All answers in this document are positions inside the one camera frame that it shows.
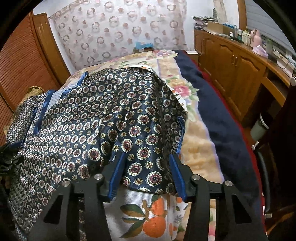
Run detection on floral quilt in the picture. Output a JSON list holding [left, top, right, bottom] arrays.
[[62, 50, 224, 183]]

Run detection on orange fruit print sheet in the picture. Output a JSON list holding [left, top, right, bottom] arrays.
[[103, 187, 191, 240]]

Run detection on circle pattern sheer curtain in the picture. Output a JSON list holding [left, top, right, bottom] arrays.
[[50, 1, 187, 70]]

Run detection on stack of folded cloths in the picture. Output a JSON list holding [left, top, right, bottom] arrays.
[[192, 16, 216, 30]]

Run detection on pink tissue pack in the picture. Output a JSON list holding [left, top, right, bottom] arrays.
[[252, 45, 268, 58]]

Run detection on brown louvered wardrobe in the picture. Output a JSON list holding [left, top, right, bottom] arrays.
[[0, 11, 71, 147]]

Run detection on gold embroidered bolster pillow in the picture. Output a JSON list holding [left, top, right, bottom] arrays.
[[3, 86, 45, 137]]

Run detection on navy blue blanket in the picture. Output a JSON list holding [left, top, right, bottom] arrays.
[[176, 50, 262, 213]]

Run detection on wooden sideboard cabinet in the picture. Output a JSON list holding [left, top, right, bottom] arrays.
[[194, 30, 290, 125]]

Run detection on navy patterned satin garment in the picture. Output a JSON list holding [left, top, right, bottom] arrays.
[[6, 67, 186, 240]]

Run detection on cardboard box on cabinet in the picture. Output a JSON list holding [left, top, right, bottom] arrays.
[[206, 22, 234, 35]]

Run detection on grey window blind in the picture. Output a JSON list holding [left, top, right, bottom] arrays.
[[245, 0, 295, 56]]

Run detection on blue item box behind bed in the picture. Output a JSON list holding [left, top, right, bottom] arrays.
[[133, 42, 154, 53]]

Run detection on pink kettle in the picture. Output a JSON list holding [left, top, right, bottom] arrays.
[[250, 29, 262, 48]]

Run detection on cream tied side curtain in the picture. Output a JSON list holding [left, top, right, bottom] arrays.
[[213, 0, 228, 24]]

